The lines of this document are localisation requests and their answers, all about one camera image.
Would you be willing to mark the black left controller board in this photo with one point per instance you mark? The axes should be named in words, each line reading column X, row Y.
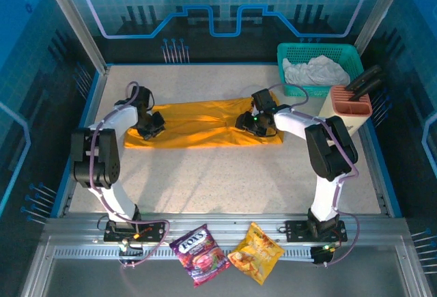
column 131, row 253

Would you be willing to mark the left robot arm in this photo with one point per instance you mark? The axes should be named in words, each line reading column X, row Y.
column 102, row 160

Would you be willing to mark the teal plastic basket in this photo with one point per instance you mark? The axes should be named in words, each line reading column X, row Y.
column 307, row 49

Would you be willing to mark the black controller board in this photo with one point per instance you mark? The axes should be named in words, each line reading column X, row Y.
column 319, row 256
column 131, row 253

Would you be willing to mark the aluminium frame post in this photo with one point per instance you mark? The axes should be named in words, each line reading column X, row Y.
column 379, row 13
column 75, row 24

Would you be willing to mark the cream knife block pink top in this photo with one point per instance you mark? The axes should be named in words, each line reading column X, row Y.
column 355, row 119

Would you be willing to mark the black right controller board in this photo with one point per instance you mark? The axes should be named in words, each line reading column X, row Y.
column 319, row 256

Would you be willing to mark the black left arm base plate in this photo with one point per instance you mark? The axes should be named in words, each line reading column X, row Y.
column 155, row 231

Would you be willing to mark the white t-shirt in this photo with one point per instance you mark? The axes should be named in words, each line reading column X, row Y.
column 317, row 70

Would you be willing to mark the yellow t-shirt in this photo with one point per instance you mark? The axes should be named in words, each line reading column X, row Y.
column 205, row 129

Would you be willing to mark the yellow snack bag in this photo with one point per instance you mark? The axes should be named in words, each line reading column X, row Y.
column 256, row 252

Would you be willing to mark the aluminium front rail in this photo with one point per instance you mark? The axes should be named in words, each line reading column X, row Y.
column 218, row 220

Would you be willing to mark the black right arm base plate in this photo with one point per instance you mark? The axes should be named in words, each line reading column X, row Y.
column 293, row 232

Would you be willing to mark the purple candy bag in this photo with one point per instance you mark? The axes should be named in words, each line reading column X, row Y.
column 199, row 256

